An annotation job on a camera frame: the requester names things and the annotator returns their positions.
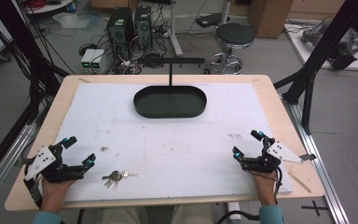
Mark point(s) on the thin wooden stick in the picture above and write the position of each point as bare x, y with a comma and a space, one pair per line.
300, 182

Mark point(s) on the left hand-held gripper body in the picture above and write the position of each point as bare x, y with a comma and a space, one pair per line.
40, 159

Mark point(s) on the large black computer tower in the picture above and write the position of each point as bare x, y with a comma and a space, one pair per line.
119, 29

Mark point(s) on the aluminium rail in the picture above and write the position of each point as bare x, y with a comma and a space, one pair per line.
3, 168
317, 168

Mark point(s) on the white platform with grey equipment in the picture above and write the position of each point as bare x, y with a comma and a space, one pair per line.
332, 46

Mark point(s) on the white foam mat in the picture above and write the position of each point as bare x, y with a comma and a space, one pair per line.
174, 146

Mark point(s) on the bunch of metal keys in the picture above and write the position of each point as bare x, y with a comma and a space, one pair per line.
115, 177

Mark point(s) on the black round stool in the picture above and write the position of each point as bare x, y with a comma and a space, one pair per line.
234, 37

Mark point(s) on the black flat box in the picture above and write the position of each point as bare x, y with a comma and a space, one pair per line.
211, 20

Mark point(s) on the clear plastic bag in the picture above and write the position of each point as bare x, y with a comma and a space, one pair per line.
71, 20

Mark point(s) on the person's right hand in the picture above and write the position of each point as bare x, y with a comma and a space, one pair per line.
265, 186

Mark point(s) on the person's left hand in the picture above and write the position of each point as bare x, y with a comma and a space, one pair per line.
54, 194

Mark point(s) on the black key stand with tray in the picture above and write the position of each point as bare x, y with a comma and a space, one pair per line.
169, 102

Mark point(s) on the small black computer tower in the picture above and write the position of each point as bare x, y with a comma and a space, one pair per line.
143, 26

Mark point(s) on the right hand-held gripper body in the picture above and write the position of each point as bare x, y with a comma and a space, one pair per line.
279, 152

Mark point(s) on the white table leg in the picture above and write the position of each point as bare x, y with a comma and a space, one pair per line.
233, 211

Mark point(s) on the brown cardboard box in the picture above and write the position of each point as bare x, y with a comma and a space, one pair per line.
268, 17

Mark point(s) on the white power supply box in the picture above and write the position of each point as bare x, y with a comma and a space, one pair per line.
98, 60
88, 59

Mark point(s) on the white desk leg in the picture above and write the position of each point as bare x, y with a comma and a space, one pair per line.
174, 28

